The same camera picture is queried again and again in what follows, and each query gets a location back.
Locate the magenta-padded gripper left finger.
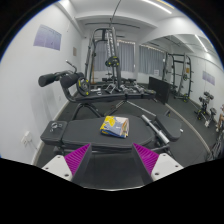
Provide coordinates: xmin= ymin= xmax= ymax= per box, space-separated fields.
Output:
xmin=41 ymin=143 xmax=92 ymax=186

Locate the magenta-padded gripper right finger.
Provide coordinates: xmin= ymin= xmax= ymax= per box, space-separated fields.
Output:
xmin=131 ymin=143 xmax=184 ymax=186

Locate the black padded weight bench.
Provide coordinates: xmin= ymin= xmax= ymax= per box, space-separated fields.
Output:
xmin=39 ymin=113 xmax=184 ymax=158

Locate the silver barbell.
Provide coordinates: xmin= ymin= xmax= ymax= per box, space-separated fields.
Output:
xmin=124 ymin=99 xmax=170 ymax=145

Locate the metal spring barbell collar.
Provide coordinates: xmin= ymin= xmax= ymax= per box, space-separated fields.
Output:
xmin=49 ymin=121 xmax=64 ymax=133

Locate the black box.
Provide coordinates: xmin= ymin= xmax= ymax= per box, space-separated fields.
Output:
xmin=148 ymin=76 xmax=171 ymax=105

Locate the black bench with roller pads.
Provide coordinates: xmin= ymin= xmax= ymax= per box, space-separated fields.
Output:
xmin=38 ymin=59 xmax=157 ymax=119

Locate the black yellow weight plate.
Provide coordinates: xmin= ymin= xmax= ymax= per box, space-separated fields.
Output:
xmin=75 ymin=77 xmax=91 ymax=97
xmin=104 ymin=55 xmax=121 ymax=68

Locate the group of dumbbells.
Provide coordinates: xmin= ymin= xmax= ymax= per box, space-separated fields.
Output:
xmin=104 ymin=83 xmax=148 ymax=94

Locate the dumbbell rack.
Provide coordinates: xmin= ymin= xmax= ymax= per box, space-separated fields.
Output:
xmin=194 ymin=91 xmax=218 ymax=128

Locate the black squat rack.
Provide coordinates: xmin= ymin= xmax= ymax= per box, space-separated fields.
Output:
xmin=163 ymin=52 xmax=194 ymax=103

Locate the grey window curtain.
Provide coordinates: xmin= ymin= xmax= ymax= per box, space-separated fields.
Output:
xmin=138 ymin=44 xmax=165 ymax=76
xmin=94 ymin=40 xmax=136 ymax=73

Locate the grey power rack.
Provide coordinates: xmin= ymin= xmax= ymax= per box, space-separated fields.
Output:
xmin=84 ymin=27 xmax=123 ymax=88

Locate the ceiling strip light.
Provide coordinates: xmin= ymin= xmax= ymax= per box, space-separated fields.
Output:
xmin=194 ymin=34 xmax=209 ymax=53
xmin=141 ymin=0 xmax=173 ymax=15

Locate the white wall outlet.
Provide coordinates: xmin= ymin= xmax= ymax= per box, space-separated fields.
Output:
xmin=20 ymin=130 xmax=33 ymax=148

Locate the small purple wall poster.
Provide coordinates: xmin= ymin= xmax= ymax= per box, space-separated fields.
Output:
xmin=202 ymin=70 xmax=216 ymax=86

